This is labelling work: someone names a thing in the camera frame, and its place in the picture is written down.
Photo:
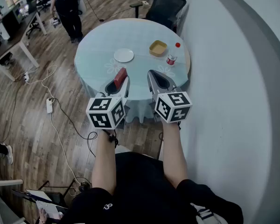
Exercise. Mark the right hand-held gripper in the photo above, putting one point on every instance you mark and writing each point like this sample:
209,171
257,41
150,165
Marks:
172,106

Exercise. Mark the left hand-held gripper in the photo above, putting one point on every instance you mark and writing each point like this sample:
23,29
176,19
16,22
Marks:
100,112

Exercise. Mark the red rectangular block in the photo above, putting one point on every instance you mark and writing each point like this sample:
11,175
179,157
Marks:
119,78

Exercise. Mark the white round plate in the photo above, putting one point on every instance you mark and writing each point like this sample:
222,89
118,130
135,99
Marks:
123,55

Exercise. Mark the person's left forearm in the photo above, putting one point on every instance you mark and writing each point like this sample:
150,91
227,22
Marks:
103,164

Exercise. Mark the person's right forearm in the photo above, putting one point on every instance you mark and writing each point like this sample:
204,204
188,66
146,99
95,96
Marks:
175,153

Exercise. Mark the yellow square bowl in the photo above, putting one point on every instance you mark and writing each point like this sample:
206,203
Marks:
158,48

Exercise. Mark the red bottle cap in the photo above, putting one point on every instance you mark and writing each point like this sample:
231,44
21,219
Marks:
177,45

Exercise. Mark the light blue tablecloth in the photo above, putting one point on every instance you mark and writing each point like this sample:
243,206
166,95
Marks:
130,36

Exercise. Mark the white power strip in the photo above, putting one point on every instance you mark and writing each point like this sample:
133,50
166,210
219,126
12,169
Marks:
26,77
49,105

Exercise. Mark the black mesh office chair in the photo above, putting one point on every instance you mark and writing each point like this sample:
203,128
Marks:
164,7

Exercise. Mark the white desk with dark surface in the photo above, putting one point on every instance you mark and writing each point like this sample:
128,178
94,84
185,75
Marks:
18,38

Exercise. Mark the person's black clothing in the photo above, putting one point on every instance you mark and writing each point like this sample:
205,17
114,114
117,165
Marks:
142,195

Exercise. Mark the black folding stand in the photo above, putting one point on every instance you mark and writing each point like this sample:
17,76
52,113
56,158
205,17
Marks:
60,190

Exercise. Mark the black computer monitor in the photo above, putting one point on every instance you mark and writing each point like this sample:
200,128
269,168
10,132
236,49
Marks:
14,21

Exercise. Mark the black clipboard with papers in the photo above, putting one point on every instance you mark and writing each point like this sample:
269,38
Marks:
45,203

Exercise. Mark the grey striped cloth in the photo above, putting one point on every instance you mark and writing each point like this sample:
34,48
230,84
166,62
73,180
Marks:
206,214

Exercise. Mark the white chair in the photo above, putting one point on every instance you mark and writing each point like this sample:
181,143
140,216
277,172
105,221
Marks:
1,204

